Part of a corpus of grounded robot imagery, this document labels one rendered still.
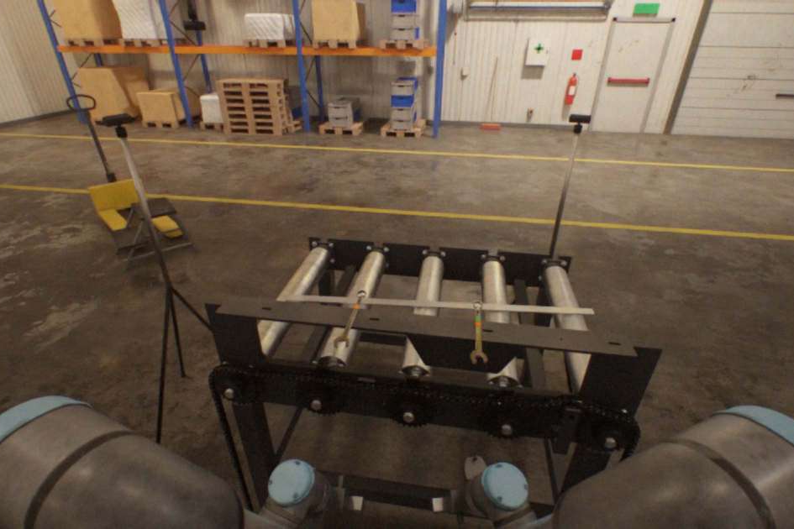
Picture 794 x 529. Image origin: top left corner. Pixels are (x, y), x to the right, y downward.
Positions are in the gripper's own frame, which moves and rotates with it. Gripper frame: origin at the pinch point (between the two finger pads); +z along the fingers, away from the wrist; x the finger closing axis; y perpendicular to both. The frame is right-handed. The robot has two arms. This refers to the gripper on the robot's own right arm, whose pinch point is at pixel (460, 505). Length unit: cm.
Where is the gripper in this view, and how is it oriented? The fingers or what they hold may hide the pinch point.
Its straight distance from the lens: 132.0
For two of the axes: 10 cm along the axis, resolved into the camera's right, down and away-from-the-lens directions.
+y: 0.9, 8.0, -6.0
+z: -1.7, 6.0, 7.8
